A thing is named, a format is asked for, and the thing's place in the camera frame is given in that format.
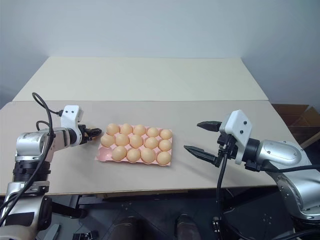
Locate pink plastic egg tray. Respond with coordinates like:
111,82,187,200
94,123,174,167

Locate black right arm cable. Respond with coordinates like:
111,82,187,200
215,138,234,227

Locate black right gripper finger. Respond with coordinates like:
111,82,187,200
196,120,223,133
183,144,220,168

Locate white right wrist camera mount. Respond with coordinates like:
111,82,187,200
219,109,254,166

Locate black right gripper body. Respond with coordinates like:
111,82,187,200
215,133,239,168

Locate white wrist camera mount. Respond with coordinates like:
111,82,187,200
60,104,84,146
219,109,254,166

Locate tan egg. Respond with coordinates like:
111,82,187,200
156,151,172,166
129,134,144,149
144,136,159,150
159,128,173,141
100,134,115,148
115,133,130,147
140,147,156,164
126,148,142,164
132,124,146,137
120,123,134,136
146,127,160,139
158,139,173,152
106,123,121,135
111,145,128,162

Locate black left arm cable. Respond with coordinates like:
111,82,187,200
0,92,64,219

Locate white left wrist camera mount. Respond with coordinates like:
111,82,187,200
60,104,84,146

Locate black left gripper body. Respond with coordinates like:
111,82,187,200
76,123,89,145

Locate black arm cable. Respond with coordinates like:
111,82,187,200
215,138,234,227
0,92,64,219

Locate dark rounded shape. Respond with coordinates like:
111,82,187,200
175,213,199,240

